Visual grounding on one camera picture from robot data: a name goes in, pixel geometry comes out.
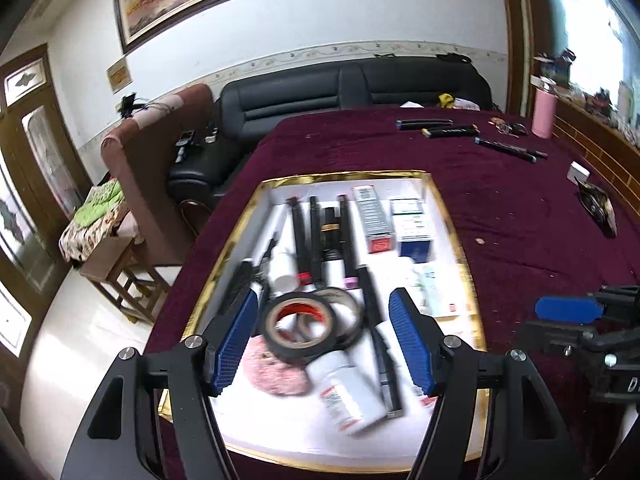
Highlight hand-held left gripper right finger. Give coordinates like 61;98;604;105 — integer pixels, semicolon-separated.
387;286;582;480

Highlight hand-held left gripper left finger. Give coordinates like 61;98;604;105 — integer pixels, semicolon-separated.
60;287;261;480

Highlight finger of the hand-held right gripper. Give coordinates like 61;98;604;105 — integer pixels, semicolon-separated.
520;321;602;357
533;295;607;322

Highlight black marker pen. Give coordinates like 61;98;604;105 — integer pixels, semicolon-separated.
356;264;405;419

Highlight white tray with gold rim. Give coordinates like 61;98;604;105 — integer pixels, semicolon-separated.
156;170;490;476

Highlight white box with red label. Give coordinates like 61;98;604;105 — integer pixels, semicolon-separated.
351;184;397;254

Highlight black tape roll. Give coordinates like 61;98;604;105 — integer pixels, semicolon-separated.
261;291;337;367

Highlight pink powder puff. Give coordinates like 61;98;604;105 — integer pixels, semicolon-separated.
241;334;312;397

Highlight white and pale blue carton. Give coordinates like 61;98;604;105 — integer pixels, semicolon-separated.
399;259;462;319

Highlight clear tape roll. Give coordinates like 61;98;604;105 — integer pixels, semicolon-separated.
299;286;365;352

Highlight white bottle with red label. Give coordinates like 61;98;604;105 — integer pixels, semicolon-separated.
305;349;389;434

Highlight black clip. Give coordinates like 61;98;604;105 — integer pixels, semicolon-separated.
254;231;280;282

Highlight dark blue box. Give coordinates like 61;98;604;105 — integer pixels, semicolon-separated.
396;239;434;264

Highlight dark foil packet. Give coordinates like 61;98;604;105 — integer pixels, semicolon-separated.
574;176;619;239

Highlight white and blue box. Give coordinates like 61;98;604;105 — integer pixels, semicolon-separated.
391;215;432;242

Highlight wooden stool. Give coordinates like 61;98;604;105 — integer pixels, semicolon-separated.
79;234;172;324

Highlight black bottle with gold band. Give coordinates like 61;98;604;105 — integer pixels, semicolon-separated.
320;206;344;262

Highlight white and green box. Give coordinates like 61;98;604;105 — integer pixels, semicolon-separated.
389;198;426;218

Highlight floral and green cloth pile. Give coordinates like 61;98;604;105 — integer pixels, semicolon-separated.
58;179;139;264

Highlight sunglasses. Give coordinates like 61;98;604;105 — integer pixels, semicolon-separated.
490;116;529;137

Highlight brown armchair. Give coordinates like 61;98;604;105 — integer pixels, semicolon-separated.
101;83;217;267

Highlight pink water bottle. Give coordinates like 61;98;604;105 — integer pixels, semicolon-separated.
530;76;558;140

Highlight black handheld device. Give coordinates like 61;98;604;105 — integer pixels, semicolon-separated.
174;129;202;164

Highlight black tube with gold end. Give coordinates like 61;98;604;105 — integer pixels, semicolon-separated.
421;124;481;139

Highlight black pen case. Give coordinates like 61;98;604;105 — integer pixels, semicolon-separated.
396;118;454;131

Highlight black leather sofa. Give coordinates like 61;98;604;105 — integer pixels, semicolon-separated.
166;55;495;212

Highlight wooden door with glass panes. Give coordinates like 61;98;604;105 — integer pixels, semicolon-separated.
0;44;95;363

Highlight window with wooden frame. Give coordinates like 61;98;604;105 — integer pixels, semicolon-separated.
500;0;640;133

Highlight small wall plaque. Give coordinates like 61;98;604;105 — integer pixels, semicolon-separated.
105;56;134;94

